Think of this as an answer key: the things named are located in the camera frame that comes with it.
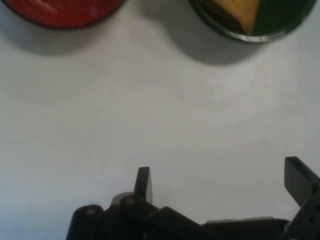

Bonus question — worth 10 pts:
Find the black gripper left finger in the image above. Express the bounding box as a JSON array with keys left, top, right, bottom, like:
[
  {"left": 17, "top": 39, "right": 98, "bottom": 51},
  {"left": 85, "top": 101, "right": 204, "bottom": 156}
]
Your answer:
[{"left": 66, "top": 166, "right": 216, "bottom": 240}]

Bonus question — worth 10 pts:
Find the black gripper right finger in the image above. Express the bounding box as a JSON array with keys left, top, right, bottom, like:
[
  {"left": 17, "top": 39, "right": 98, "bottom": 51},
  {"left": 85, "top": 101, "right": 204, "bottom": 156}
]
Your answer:
[{"left": 282, "top": 156, "right": 320, "bottom": 240}]

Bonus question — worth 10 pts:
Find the red bowl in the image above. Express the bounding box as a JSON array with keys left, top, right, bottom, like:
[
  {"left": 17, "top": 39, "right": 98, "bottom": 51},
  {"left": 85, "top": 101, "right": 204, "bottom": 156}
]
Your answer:
[{"left": 0, "top": 0, "right": 128, "bottom": 29}]

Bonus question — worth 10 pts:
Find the brown toast bread slice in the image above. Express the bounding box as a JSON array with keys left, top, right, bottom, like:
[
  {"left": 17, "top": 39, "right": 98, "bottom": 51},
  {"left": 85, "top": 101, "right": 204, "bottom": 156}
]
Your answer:
[{"left": 199, "top": 0, "right": 261, "bottom": 35}]

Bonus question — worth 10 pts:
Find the dark green plate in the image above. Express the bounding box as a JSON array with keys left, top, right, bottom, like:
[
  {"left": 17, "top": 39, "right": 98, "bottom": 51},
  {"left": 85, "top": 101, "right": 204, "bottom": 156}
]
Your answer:
[{"left": 187, "top": 0, "right": 316, "bottom": 44}]

